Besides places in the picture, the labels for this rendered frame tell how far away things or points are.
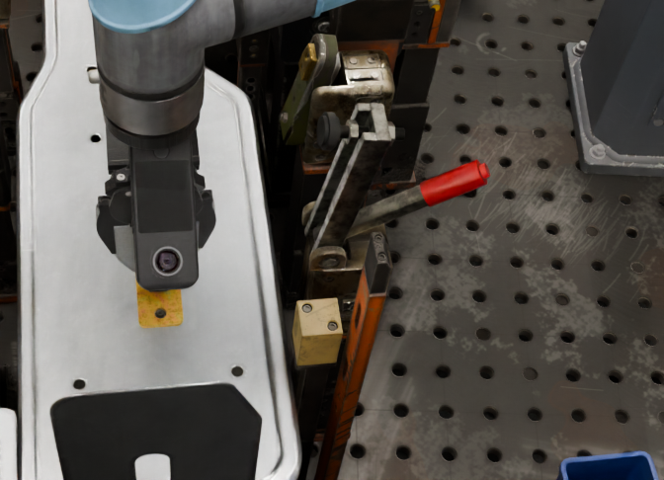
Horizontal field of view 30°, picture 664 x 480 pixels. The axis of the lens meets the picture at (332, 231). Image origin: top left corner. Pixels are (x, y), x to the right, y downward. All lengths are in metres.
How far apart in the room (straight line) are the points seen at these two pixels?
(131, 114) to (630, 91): 0.80
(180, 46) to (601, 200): 0.86
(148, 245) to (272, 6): 0.20
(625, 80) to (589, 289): 0.25
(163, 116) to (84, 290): 0.26
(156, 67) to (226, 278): 0.31
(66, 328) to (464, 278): 0.57
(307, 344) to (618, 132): 0.69
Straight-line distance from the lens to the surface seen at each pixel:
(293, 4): 0.85
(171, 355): 1.05
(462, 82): 1.66
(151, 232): 0.92
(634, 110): 1.55
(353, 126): 0.93
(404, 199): 1.02
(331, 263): 1.03
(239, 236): 1.11
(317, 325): 1.00
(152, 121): 0.88
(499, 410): 1.40
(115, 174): 0.95
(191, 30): 0.82
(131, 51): 0.82
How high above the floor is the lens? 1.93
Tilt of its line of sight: 56 degrees down
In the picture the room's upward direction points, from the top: 10 degrees clockwise
